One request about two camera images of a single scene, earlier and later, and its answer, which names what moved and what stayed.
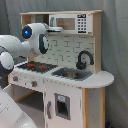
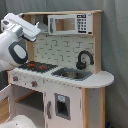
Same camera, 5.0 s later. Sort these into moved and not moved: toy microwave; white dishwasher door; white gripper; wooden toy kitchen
Moved: white gripper
Not moved: wooden toy kitchen; white dishwasher door; toy microwave
